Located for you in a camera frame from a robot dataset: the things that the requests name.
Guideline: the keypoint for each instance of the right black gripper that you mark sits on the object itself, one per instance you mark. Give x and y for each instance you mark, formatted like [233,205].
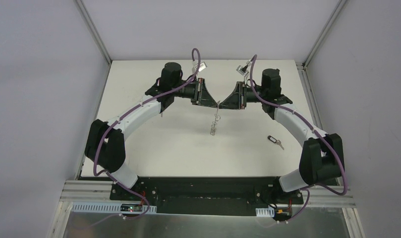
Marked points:
[239,94]

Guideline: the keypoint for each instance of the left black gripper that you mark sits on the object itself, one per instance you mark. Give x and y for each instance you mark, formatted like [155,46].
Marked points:
[200,90]

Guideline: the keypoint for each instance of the round metal keyring disc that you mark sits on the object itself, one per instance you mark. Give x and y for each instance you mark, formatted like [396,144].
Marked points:
[217,117]

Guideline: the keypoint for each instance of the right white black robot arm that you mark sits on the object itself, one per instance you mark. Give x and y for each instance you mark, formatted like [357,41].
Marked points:
[322,156]

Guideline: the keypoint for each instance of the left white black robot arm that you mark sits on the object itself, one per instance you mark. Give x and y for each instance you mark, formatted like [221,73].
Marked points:
[105,145]

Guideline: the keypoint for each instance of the key with black tag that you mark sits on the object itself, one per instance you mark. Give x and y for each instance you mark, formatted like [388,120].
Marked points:
[275,141]

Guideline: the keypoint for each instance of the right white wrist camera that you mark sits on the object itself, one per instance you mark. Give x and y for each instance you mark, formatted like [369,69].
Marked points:
[243,70]

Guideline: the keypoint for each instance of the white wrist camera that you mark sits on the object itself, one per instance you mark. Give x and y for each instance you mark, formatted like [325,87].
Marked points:
[243,70]
[199,67]

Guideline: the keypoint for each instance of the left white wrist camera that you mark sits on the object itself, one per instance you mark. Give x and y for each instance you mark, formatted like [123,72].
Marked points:
[199,67]

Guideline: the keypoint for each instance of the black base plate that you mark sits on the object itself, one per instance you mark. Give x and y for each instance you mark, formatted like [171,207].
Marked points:
[225,196]

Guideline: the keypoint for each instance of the right white cable duct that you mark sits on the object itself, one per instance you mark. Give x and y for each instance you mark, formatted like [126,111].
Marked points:
[265,212]

